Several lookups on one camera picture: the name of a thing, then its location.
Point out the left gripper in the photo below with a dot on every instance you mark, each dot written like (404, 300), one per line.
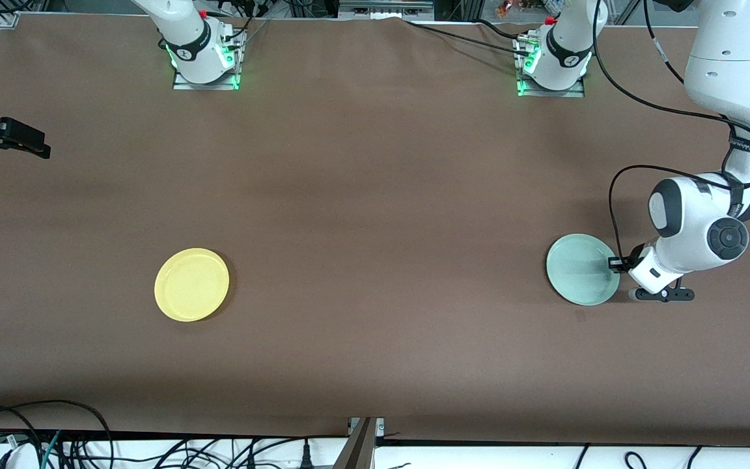
(632, 255)

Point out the pale green plastic plate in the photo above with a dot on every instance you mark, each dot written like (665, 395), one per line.
(580, 270)

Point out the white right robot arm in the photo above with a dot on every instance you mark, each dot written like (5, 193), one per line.
(186, 32)

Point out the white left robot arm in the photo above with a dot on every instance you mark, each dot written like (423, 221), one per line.
(726, 65)

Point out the yellow plastic plate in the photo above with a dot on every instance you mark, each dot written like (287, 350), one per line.
(191, 284)

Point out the brown table cover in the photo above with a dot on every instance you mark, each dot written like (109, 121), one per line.
(375, 195)

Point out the aluminium profile beam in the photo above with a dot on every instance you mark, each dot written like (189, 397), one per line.
(359, 446)

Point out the metal corner bracket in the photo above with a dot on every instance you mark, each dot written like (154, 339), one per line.
(8, 19)

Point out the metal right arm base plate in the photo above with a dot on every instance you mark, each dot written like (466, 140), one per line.
(183, 85)

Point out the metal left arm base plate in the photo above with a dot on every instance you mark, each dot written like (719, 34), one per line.
(577, 92)

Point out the grey aluminium frame rail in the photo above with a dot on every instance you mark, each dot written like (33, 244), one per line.
(385, 8)

